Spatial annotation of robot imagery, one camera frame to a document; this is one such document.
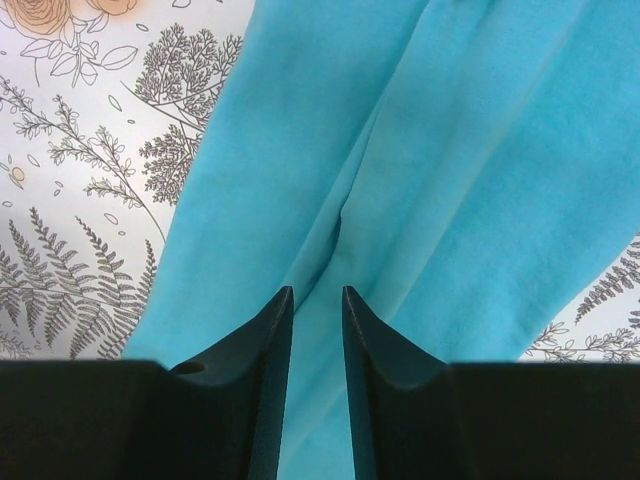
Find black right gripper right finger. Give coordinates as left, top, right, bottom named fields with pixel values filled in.
left=342, top=287, right=639, bottom=479

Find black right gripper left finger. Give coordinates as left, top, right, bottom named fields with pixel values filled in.
left=1, top=287, right=294, bottom=479

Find teal t shirt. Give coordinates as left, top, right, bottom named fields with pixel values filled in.
left=123, top=1, right=639, bottom=479

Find floral patterned table mat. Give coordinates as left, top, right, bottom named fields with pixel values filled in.
left=1, top=1, right=639, bottom=363

